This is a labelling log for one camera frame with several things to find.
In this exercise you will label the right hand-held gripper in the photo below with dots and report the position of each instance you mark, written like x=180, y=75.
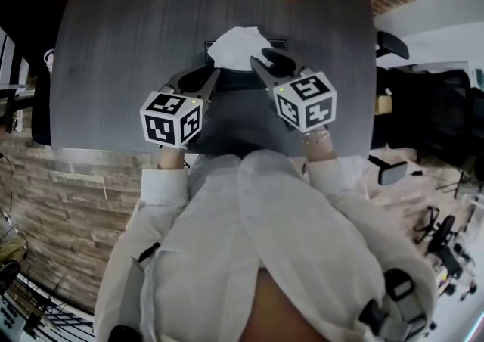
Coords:
x=304, y=102

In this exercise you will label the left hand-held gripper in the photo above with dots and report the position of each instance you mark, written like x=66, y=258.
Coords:
x=166, y=121

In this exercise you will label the black tissue box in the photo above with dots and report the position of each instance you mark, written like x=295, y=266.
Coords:
x=242, y=79

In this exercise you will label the white tissue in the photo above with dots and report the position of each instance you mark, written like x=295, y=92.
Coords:
x=236, y=47

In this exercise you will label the person's left forearm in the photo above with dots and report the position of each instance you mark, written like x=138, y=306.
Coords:
x=151, y=212

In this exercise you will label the person's right forearm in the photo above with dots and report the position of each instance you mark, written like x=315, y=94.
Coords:
x=363, y=219

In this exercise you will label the beige small box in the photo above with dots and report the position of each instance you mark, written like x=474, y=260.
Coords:
x=383, y=104

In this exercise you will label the white pink object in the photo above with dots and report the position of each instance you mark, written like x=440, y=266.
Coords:
x=49, y=58

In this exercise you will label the person's white clothed torso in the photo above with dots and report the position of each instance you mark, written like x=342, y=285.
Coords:
x=227, y=227

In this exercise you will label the black mesh office chair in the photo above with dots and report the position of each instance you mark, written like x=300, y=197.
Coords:
x=427, y=109

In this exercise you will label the black office chair with wheels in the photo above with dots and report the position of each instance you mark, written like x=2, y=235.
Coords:
x=442, y=242

